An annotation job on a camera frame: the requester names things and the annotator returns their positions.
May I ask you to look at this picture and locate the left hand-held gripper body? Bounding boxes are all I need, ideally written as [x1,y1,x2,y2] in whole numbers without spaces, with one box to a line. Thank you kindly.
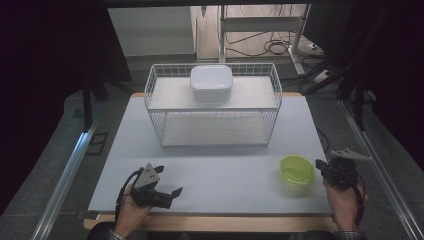
[129,162,175,210]

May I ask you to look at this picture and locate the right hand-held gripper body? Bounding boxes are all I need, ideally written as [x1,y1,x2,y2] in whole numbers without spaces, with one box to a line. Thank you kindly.
[321,148,373,192]

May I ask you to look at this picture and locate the green round container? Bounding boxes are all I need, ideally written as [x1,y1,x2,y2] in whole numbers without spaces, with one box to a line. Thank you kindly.
[279,154,317,188]

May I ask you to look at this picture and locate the white wire shelf rack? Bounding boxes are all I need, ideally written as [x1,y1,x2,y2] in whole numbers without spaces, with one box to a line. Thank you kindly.
[143,62,284,148]

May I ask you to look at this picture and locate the white square lidded container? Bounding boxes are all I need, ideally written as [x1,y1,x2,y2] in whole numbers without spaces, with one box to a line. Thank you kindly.
[189,64,234,104]

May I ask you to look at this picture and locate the person's left hand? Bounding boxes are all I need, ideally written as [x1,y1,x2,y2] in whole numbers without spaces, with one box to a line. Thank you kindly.
[114,184,154,238]

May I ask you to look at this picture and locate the person's right hand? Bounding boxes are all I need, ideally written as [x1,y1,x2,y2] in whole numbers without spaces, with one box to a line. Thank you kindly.
[322,175,370,233]

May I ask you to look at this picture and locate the black metal stand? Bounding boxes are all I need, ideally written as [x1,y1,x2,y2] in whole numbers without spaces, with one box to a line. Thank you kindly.
[299,4,379,132]
[81,64,135,133]

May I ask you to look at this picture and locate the white power strip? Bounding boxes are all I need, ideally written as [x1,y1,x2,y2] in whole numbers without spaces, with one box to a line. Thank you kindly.
[312,69,332,85]

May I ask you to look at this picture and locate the white panel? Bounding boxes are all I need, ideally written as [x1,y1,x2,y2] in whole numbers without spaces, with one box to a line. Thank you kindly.
[107,5,197,58]

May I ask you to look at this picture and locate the left hand-held gripper cable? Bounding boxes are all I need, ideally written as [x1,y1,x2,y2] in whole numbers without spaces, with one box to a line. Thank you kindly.
[114,167,145,223]

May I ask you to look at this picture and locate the hand-held gripper cable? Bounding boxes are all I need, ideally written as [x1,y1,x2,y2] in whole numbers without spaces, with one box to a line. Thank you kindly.
[351,171,367,228]
[114,167,145,223]

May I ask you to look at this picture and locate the black cable beside table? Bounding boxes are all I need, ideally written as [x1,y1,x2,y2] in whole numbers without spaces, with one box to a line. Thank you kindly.
[315,127,331,155]

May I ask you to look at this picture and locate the right hand-held gripper cable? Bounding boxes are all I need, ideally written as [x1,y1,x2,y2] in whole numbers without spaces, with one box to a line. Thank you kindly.
[351,171,367,228]

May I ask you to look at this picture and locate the aluminium rail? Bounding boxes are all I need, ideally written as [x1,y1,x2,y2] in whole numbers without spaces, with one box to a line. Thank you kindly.
[337,99,424,240]
[30,120,100,240]

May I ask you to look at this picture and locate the black floor frame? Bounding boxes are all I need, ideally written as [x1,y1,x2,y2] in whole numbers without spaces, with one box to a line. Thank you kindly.
[85,132,109,156]

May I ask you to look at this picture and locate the black floor cables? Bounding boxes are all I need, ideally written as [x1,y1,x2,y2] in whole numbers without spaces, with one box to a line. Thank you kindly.
[225,30,322,58]

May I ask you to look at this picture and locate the white desk frame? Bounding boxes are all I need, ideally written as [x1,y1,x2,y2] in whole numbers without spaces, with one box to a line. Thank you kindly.
[217,3,312,77]

